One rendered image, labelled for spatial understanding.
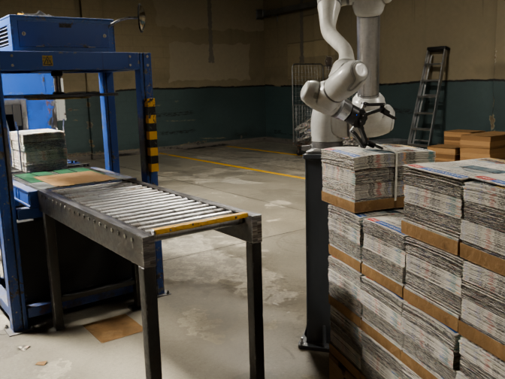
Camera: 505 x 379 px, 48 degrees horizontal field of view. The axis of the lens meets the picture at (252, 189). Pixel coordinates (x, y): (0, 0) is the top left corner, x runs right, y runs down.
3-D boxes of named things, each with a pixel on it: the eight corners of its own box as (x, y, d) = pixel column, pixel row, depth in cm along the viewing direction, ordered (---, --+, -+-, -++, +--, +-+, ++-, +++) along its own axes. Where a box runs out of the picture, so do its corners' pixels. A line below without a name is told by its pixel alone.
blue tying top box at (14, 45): (116, 53, 343) (114, 19, 339) (13, 52, 308) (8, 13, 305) (89, 57, 379) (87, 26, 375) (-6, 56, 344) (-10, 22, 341)
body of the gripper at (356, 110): (346, 101, 231) (364, 111, 234) (338, 120, 231) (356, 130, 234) (355, 102, 224) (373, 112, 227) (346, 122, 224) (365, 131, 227)
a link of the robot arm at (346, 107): (325, 115, 230) (337, 121, 232) (336, 116, 221) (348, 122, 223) (334, 95, 229) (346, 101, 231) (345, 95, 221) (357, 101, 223)
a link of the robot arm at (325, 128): (312, 139, 289) (312, 95, 285) (349, 139, 285) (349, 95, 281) (309, 142, 273) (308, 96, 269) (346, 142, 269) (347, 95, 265)
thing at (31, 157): (69, 168, 396) (65, 130, 391) (25, 172, 379) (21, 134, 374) (52, 162, 426) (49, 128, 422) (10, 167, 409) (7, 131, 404)
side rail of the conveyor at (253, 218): (263, 241, 241) (262, 213, 239) (252, 244, 238) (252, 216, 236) (131, 197, 348) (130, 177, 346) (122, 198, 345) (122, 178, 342)
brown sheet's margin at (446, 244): (491, 220, 202) (491, 209, 201) (557, 241, 175) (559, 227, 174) (400, 232, 190) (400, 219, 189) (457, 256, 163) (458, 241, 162)
